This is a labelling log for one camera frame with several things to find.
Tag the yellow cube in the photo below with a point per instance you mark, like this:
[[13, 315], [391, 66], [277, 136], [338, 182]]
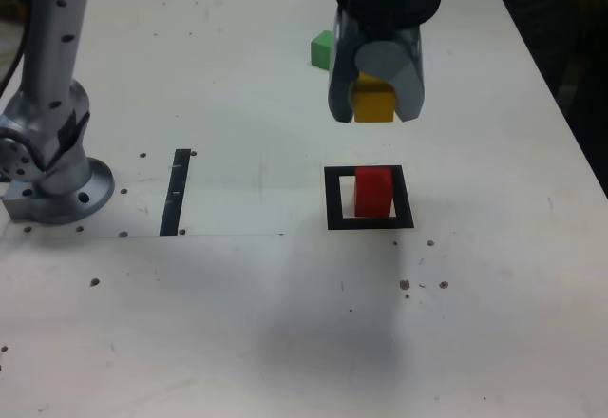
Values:
[[373, 104]]

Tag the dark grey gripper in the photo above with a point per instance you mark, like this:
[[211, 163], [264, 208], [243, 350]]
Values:
[[385, 33]]

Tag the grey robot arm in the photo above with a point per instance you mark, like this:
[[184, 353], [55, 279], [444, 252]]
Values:
[[52, 57]]

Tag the black tape strip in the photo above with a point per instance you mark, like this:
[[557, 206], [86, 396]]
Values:
[[175, 190]]

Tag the green cube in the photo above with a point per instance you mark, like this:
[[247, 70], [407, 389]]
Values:
[[321, 50]]

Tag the red cube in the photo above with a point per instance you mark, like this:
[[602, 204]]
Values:
[[373, 192]]

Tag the black tape square outline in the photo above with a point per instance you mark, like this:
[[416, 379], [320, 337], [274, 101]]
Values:
[[332, 199]]

